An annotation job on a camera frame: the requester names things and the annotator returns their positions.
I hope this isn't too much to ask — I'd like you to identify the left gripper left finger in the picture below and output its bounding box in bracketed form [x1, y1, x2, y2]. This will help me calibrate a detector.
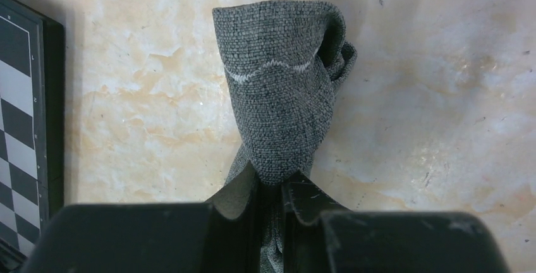
[21, 165, 258, 272]

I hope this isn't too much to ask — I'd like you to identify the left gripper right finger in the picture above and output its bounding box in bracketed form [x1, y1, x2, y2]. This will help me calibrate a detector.
[281, 173, 509, 272]

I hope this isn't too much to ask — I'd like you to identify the grey cloth napkin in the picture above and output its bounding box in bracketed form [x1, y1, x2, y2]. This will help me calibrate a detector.
[212, 0, 357, 272]

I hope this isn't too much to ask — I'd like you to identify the black white checkerboard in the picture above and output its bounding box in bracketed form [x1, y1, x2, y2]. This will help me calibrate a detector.
[1, 0, 66, 272]

